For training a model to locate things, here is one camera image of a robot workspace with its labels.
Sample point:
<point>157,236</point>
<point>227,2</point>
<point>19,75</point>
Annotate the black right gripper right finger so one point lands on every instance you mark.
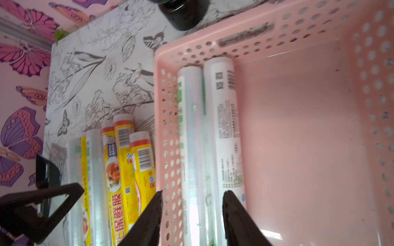
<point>240,229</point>

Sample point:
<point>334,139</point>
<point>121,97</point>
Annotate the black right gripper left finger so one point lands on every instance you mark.
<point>146,231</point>

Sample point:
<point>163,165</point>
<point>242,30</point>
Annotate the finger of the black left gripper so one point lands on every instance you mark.
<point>35,214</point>

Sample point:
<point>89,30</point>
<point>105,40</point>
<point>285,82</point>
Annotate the clear green wrap roll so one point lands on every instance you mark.
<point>97,189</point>
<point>223,137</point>
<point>191,153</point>
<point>73,225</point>

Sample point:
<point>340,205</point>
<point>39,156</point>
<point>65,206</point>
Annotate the pink plastic basket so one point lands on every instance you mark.
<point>315,90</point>

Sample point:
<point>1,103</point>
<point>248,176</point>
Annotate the yellow red wrap roll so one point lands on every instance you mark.
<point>85,185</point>

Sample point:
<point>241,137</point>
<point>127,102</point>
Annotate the potted green plant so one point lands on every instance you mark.
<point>183,14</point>

